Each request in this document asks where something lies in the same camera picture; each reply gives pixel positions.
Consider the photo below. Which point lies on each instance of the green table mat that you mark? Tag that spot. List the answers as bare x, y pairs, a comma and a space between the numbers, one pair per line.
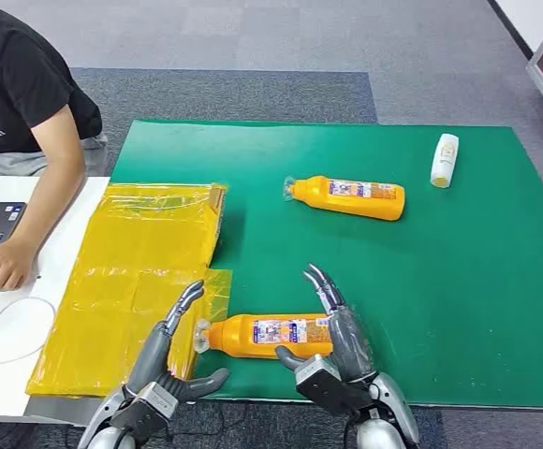
440, 279

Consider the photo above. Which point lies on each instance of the grey flat board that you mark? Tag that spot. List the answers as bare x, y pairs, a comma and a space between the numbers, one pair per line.
56, 411

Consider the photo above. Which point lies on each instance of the small white bottle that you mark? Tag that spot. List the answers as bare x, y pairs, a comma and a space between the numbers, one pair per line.
444, 161

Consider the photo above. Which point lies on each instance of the person's left forearm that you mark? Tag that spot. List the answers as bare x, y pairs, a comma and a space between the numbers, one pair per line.
49, 204

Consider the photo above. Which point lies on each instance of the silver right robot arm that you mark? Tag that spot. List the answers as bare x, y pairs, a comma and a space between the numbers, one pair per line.
393, 403

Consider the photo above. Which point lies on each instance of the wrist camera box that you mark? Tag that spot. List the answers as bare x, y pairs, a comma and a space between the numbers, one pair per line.
323, 384
145, 410

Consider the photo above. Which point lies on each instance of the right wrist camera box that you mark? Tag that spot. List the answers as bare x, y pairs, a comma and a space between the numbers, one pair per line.
323, 384

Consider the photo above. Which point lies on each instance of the yellow plastic wrapped sheet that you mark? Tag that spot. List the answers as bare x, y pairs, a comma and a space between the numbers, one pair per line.
135, 248

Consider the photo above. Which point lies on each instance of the person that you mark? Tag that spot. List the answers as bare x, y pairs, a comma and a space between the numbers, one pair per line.
9, 74

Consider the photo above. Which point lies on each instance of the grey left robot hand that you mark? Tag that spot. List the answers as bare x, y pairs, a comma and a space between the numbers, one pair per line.
152, 359

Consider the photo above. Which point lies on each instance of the orange plastic bottle with label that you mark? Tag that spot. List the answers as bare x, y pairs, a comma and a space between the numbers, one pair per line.
238, 338
346, 204

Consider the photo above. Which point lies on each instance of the person's left hand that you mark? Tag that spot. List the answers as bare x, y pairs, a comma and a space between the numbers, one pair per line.
0, 266

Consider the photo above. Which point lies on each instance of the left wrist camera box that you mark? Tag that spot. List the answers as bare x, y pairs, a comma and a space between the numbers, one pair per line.
145, 410

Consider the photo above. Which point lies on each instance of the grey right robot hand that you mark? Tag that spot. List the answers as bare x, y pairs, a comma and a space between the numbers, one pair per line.
351, 347

